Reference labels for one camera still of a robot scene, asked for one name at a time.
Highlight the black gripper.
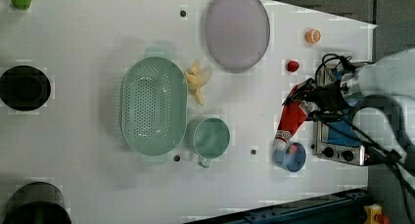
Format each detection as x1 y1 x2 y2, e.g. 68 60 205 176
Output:
283 78 349 121

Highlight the red plush ketchup bottle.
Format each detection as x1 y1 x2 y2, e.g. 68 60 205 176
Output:
273 84 316 151

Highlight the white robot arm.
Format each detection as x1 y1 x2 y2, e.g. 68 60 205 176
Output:
274 49 414 173

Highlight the silver black toaster oven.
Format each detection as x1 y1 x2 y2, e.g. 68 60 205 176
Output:
313 64 365 166

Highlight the red strawberry toy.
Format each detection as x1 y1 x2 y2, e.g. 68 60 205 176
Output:
287 61 300 72

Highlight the red strawberry in cup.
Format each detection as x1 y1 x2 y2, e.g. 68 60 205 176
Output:
289 144 298 155

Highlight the orange slice toy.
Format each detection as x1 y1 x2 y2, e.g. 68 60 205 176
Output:
305 28 321 44

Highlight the blue cup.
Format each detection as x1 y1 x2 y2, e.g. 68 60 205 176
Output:
274 142 306 172

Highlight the grey round plate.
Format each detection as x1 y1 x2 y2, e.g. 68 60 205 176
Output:
205 0 270 72

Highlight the green measuring cup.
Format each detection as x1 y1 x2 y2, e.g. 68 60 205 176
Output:
185 117 231 168

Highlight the peeled banana toy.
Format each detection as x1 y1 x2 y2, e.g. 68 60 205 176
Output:
185 61 211 106

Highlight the green oval colander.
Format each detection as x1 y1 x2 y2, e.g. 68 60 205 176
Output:
119 47 188 165

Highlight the dark cylinder container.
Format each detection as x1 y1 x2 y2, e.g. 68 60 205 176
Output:
2 182 72 224

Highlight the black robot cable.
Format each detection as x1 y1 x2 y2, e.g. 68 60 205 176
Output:
313 53 415 224

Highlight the blue metal frame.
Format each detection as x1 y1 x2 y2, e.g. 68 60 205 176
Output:
187 189 373 224

